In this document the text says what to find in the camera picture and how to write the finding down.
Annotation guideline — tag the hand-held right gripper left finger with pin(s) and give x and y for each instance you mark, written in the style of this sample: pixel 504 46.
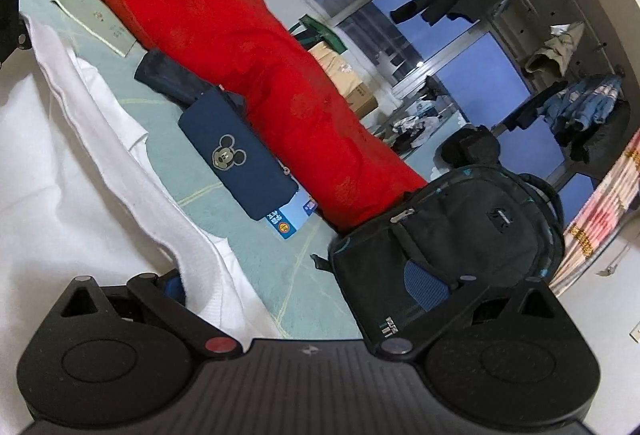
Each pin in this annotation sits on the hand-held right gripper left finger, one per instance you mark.
pixel 172 287

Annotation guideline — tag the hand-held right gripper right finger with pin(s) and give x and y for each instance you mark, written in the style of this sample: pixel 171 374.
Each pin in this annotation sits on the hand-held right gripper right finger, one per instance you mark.
pixel 425 285

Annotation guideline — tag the white printed long-sleeve shirt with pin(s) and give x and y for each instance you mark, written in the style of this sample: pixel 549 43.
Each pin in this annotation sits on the white printed long-sleeve shirt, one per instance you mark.
pixel 75 190

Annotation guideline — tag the black backpack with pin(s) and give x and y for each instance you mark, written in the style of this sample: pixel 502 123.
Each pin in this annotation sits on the black backpack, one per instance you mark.
pixel 460 225

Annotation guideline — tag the pale green booklet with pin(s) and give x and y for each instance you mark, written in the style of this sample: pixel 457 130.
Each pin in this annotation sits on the pale green booklet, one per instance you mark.
pixel 95 20

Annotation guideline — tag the small blue box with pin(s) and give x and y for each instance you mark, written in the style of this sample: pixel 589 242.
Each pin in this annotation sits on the small blue box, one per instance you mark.
pixel 295 220

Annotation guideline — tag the navy pencil case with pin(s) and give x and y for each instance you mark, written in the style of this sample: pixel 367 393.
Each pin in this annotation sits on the navy pencil case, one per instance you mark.
pixel 240 165

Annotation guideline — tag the black hanging garment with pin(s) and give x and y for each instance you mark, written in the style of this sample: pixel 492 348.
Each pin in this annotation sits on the black hanging garment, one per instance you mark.
pixel 470 145

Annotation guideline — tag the red quilt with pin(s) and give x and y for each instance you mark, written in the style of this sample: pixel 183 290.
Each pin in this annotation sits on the red quilt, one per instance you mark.
pixel 225 40

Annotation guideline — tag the pink patterned curtain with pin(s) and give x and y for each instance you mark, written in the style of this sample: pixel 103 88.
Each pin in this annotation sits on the pink patterned curtain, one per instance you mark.
pixel 605 205

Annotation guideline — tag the cardboard box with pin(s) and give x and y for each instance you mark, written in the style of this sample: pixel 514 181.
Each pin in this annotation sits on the cardboard box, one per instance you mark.
pixel 345 75

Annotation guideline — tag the window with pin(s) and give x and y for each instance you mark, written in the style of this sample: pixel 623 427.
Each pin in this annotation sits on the window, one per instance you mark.
pixel 475 65

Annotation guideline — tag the hanging dark jacket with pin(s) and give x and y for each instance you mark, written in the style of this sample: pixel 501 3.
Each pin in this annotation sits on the hanging dark jacket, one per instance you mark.
pixel 605 135

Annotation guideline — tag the green stool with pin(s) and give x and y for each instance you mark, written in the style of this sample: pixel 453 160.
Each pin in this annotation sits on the green stool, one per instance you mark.
pixel 320 32

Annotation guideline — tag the hanging denim jacket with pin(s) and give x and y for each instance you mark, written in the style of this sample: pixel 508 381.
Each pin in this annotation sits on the hanging denim jacket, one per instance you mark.
pixel 585 102

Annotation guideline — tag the hanging beige jacket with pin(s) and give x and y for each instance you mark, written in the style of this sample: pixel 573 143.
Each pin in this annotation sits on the hanging beige jacket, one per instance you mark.
pixel 555 47

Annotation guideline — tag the white wall switch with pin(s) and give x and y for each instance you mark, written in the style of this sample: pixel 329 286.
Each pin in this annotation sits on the white wall switch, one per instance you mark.
pixel 636 332

